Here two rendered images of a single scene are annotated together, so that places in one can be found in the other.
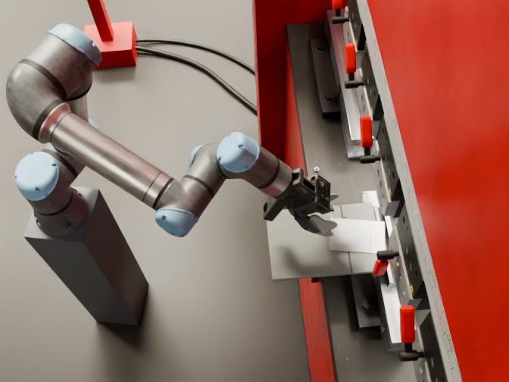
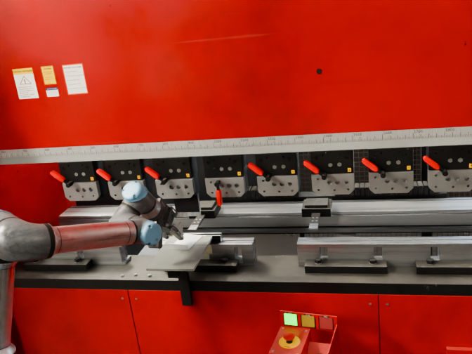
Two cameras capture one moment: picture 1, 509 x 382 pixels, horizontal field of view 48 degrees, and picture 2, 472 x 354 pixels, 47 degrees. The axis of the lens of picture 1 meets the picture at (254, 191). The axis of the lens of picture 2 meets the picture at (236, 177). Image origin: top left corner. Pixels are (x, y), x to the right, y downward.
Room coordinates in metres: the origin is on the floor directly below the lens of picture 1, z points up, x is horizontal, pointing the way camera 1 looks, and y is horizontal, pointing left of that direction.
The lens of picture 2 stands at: (-0.14, 1.57, 1.91)
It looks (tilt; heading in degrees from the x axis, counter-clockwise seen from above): 19 degrees down; 285
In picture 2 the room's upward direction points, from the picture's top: 7 degrees counter-clockwise
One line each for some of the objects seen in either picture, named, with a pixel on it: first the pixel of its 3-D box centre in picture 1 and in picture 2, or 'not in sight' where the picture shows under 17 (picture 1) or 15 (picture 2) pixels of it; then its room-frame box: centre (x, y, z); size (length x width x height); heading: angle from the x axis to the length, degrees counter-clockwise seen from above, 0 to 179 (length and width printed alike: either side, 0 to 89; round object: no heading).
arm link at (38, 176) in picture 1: (44, 180); not in sight; (0.85, 0.56, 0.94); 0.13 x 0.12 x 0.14; 147
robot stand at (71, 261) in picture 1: (97, 264); not in sight; (0.84, 0.57, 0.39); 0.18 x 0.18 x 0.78; 80
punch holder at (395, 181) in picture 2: not in sight; (390, 167); (-0.18, -0.32, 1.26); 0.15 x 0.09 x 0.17; 1
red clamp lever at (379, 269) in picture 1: (385, 263); (218, 192); (0.43, -0.24, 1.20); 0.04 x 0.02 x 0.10; 91
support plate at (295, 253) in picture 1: (323, 240); (180, 252); (0.59, -0.16, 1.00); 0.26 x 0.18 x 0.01; 91
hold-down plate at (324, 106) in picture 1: (324, 76); (57, 264); (1.19, -0.24, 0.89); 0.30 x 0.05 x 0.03; 1
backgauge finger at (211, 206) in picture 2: not in sight; (199, 215); (0.60, -0.47, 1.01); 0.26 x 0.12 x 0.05; 91
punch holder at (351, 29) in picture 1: (368, 25); (83, 178); (1.02, -0.30, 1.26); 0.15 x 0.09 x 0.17; 1
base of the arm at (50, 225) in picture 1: (56, 204); not in sight; (0.84, 0.57, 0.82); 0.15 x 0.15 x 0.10
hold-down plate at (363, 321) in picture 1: (358, 270); (201, 265); (0.55, -0.25, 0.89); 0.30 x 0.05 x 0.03; 1
